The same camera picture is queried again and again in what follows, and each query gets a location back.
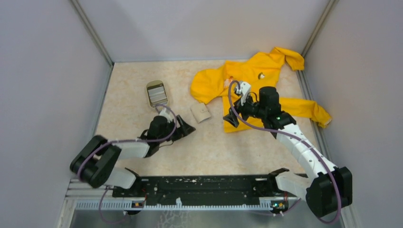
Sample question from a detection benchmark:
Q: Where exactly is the aluminium front rail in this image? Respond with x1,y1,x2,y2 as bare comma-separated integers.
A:
66,175,297,213

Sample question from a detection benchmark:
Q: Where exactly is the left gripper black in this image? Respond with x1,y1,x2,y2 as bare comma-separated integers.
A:
158,114,195,143

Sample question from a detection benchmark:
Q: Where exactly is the beige oval card tray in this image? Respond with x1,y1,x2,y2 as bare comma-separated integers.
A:
146,80,170,109

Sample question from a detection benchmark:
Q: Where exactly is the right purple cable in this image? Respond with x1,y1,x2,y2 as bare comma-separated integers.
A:
228,80,343,225

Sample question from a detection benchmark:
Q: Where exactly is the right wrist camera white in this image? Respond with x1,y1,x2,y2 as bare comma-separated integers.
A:
234,81,251,96

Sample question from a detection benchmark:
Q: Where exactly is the stack of cards in tray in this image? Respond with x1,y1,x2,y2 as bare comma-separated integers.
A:
147,86,167,104

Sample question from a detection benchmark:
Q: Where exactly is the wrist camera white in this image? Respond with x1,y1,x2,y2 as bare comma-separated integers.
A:
234,81,251,96
159,108,173,123

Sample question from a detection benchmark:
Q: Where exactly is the yellow jacket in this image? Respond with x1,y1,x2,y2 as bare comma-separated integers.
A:
190,47,333,128

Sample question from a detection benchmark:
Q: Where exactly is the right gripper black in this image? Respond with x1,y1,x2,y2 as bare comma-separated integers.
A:
223,91,267,127

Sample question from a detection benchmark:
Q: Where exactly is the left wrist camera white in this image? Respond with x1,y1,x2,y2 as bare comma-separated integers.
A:
159,108,173,123

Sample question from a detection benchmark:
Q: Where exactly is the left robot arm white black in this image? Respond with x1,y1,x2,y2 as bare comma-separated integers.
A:
69,115,196,197

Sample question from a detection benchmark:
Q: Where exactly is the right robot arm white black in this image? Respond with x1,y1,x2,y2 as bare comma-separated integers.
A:
223,82,353,218

